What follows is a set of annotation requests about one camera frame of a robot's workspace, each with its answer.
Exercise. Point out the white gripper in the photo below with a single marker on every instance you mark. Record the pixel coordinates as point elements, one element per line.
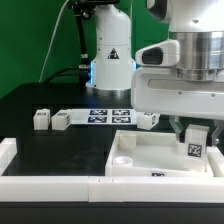
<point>158,90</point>

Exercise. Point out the black camera stand pole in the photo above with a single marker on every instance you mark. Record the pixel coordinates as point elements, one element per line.
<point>83,10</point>

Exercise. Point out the white marker base plate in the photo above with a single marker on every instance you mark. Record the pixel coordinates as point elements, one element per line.
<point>103,116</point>

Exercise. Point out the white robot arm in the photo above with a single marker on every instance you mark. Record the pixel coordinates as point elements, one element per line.
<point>180,76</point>

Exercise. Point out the white U-shaped fence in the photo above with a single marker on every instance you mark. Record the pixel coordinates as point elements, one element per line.
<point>103,189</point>

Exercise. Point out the white square tabletop part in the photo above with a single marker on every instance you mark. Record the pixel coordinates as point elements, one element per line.
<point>137,153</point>

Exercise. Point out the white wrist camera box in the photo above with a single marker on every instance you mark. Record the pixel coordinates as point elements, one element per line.
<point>162,54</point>

